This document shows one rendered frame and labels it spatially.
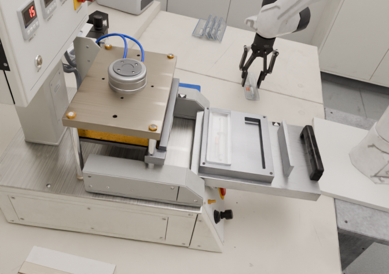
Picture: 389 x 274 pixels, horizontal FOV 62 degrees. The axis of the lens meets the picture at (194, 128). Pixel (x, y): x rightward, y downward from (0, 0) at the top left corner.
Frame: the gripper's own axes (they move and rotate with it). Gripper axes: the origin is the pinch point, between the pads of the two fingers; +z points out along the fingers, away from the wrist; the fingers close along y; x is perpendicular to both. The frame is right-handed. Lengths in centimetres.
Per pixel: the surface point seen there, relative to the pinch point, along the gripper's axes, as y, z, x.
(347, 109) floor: 111, 80, 93
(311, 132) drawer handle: 3, -21, -51
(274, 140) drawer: -5, -17, -51
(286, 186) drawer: -4, -17, -66
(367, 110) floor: 128, 80, 93
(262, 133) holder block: -9, -20, -52
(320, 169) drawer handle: 3, -21, -63
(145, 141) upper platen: -36, -25, -64
